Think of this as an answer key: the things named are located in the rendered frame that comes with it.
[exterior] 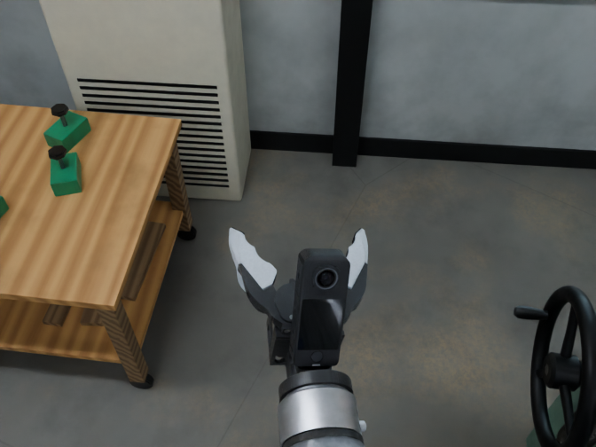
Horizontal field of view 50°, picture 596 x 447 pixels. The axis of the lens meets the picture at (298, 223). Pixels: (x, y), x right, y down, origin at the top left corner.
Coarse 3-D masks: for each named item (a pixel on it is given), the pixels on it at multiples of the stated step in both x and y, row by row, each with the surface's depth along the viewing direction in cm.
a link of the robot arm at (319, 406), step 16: (320, 384) 58; (288, 400) 58; (304, 400) 57; (320, 400) 57; (336, 400) 57; (352, 400) 59; (288, 416) 57; (304, 416) 56; (320, 416) 56; (336, 416) 56; (352, 416) 57; (288, 432) 57; (304, 432) 62
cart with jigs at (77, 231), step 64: (0, 128) 186; (64, 128) 179; (128, 128) 186; (0, 192) 170; (64, 192) 168; (128, 192) 170; (0, 256) 157; (64, 256) 157; (128, 256) 157; (0, 320) 185; (64, 320) 185; (128, 320) 165
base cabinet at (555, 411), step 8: (576, 392) 146; (560, 400) 157; (576, 400) 145; (552, 408) 162; (560, 408) 156; (552, 416) 161; (560, 416) 155; (552, 424) 160; (560, 424) 154; (528, 440) 179; (536, 440) 172
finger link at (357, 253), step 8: (360, 232) 72; (352, 240) 72; (360, 240) 71; (352, 248) 70; (360, 248) 70; (352, 256) 69; (360, 256) 69; (352, 264) 69; (360, 264) 69; (352, 272) 68; (352, 280) 67
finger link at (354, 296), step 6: (366, 264) 69; (366, 270) 68; (360, 276) 68; (366, 276) 68; (360, 282) 67; (348, 288) 66; (354, 288) 67; (360, 288) 67; (348, 294) 66; (354, 294) 66; (360, 294) 66; (348, 300) 66; (354, 300) 66; (360, 300) 66; (348, 306) 65; (354, 306) 65; (348, 312) 65; (348, 318) 65
